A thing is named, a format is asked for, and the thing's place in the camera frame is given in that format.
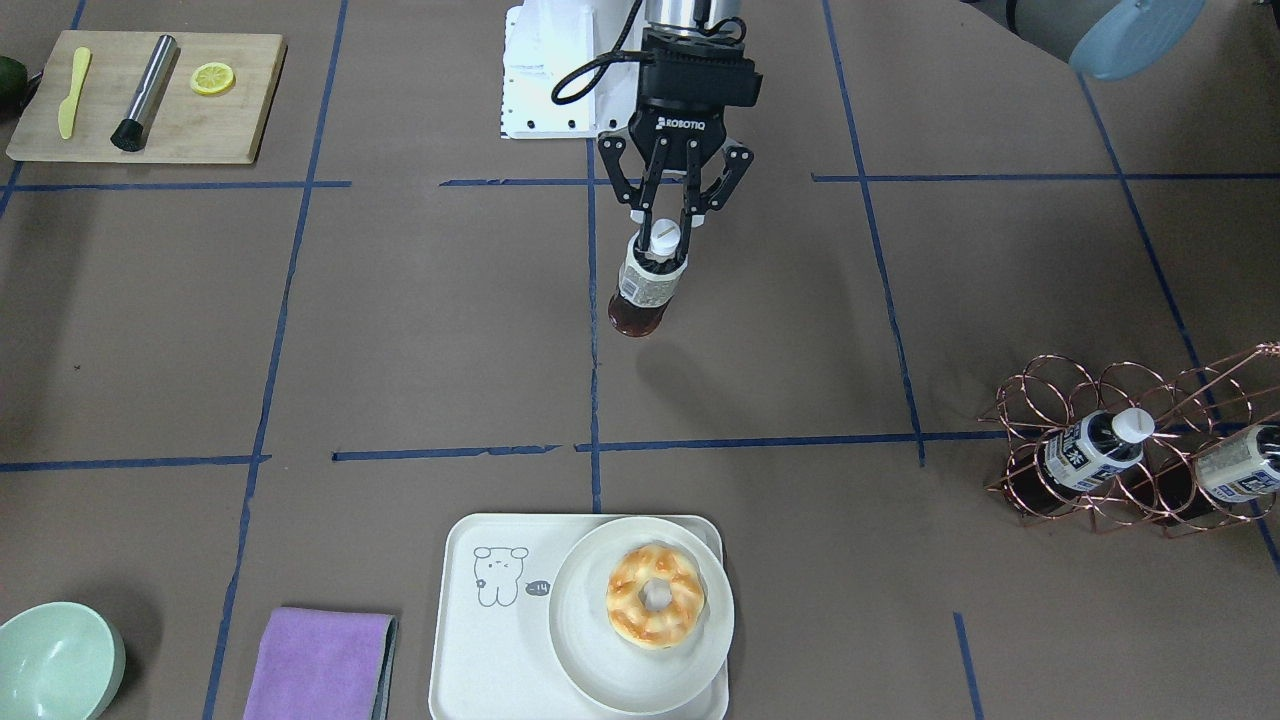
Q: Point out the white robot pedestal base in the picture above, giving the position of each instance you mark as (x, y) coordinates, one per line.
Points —
(543, 42)

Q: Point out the tea bottle white cap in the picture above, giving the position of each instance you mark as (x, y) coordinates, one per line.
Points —
(647, 280)

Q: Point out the lemon slice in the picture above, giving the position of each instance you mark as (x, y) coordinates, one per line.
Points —
(212, 79)

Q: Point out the glazed donut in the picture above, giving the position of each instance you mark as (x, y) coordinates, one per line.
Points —
(654, 597)

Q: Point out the green lime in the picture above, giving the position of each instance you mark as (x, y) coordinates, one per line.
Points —
(14, 86)

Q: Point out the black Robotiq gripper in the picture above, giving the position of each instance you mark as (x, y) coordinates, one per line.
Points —
(685, 124)

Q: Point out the copper wire bottle rack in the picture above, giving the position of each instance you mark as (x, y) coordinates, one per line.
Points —
(1184, 453)

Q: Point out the purple folded cloth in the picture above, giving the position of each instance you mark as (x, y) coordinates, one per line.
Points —
(316, 664)

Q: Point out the white round plate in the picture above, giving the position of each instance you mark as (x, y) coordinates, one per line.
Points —
(615, 674)

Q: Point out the mint green bowl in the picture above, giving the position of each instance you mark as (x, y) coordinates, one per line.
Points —
(59, 660)

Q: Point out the beige serving tray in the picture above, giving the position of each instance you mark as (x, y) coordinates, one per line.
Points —
(521, 631)

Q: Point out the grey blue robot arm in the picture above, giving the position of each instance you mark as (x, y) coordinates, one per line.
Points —
(1105, 40)

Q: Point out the wooden cutting board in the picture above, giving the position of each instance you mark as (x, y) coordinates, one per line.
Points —
(109, 97)

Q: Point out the yellow plastic knife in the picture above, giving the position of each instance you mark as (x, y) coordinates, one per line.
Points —
(68, 107)

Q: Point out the tea bottle in rack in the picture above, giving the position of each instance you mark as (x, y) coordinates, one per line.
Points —
(1237, 470)
(1081, 458)

